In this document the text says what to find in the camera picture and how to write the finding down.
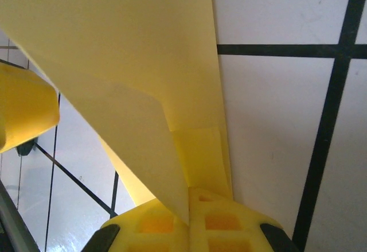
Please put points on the yellow square paper sheet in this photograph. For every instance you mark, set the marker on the yellow square paper sheet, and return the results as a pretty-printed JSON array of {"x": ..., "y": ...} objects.
[{"x": 114, "y": 34}]

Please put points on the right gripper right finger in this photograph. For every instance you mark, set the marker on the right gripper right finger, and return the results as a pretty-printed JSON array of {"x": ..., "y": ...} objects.
[{"x": 223, "y": 223}]

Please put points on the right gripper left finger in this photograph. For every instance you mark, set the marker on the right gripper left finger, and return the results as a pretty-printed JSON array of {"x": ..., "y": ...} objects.
[{"x": 149, "y": 229}]

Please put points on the aluminium table frame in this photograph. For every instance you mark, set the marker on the aluminium table frame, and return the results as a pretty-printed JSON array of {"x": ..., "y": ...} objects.
[{"x": 11, "y": 226}]

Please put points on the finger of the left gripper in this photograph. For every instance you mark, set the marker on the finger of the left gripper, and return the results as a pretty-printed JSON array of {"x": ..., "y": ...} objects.
[{"x": 28, "y": 105}]

